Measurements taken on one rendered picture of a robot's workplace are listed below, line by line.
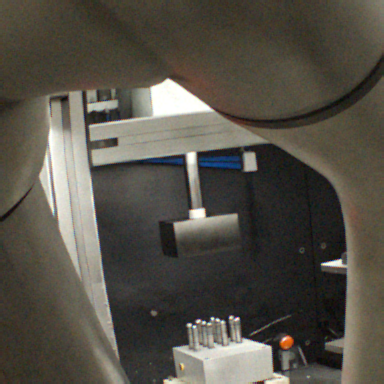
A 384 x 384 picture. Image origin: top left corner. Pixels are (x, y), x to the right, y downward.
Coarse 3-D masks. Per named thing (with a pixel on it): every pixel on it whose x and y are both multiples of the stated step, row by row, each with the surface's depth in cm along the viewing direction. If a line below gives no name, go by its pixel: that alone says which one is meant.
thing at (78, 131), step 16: (80, 96) 121; (80, 112) 121; (80, 128) 121; (80, 144) 121; (64, 160) 120; (80, 160) 121; (64, 176) 120; (80, 176) 121; (64, 192) 120; (80, 192) 121; (64, 208) 120; (80, 208) 121; (64, 224) 120; (64, 240) 120; (96, 240) 122; (96, 256) 122; (80, 272) 121; (96, 272) 122; (96, 288) 122; (96, 304) 122; (112, 336) 122
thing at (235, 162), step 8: (240, 152) 171; (136, 160) 164; (144, 160) 165; (152, 160) 165; (160, 160) 166; (168, 160) 166; (176, 160) 167; (200, 160) 169; (208, 160) 169; (216, 160) 170; (224, 160) 170; (232, 160) 171; (240, 160) 171; (232, 168) 171; (240, 168) 171; (344, 312) 164; (344, 320) 164; (328, 328) 176; (344, 328) 163; (336, 336) 176; (320, 360) 174; (328, 360) 171; (336, 360) 168; (336, 368) 168
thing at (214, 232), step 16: (192, 160) 146; (192, 176) 146; (192, 192) 147; (192, 208) 147; (160, 224) 149; (176, 224) 144; (192, 224) 144; (208, 224) 145; (224, 224) 146; (176, 240) 144; (192, 240) 144; (208, 240) 145; (224, 240) 146; (176, 256) 144
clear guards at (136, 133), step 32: (96, 96) 121; (128, 96) 123; (160, 96) 124; (192, 96) 125; (96, 128) 122; (128, 128) 123; (160, 128) 124; (192, 128) 125; (224, 128) 126; (96, 160) 122; (128, 160) 123
